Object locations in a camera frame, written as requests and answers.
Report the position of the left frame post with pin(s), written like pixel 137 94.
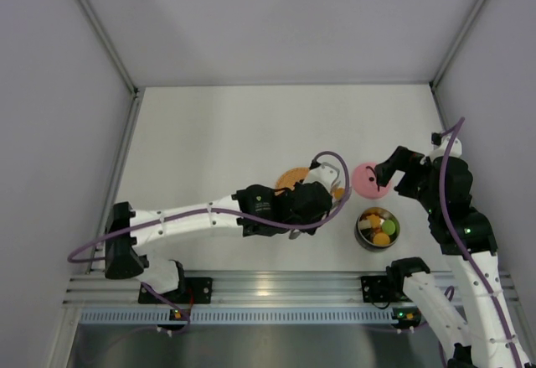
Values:
pixel 106 44

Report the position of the aluminium rail frame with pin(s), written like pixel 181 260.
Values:
pixel 232 289

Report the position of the yellow round cracker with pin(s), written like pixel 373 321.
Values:
pixel 381 239

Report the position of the pink round lid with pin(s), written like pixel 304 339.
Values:
pixel 363 181

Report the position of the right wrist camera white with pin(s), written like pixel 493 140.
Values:
pixel 440 142

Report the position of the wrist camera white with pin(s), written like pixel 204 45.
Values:
pixel 440 142
pixel 325 174

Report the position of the right frame post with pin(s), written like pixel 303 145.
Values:
pixel 468 22

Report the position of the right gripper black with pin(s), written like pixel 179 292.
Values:
pixel 402 158

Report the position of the green sandwich cookie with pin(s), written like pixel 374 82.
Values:
pixel 389 227

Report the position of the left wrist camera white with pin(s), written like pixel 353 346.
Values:
pixel 325 174

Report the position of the frame post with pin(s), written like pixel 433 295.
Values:
pixel 106 44
pixel 468 22

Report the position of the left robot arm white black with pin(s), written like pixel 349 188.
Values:
pixel 137 237

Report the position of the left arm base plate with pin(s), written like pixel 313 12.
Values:
pixel 193 290

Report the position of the slotted cable duct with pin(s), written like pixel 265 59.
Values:
pixel 222 316

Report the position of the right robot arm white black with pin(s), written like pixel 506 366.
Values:
pixel 483 334

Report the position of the steel lunch box bowl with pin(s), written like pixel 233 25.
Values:
pixel 367 242

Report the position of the white cube food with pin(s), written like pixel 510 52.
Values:
pixel 363 223

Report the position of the flower shaped yellow cookie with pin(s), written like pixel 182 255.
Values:
pixel 374 220

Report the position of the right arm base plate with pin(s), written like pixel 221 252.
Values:
pixel 381 289

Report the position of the woven bamboo tray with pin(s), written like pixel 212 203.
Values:
pixel 290 178

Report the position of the black sandwich cookie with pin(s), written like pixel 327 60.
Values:
pixel 366 231

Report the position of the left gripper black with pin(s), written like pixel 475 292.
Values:
pixel 320 199

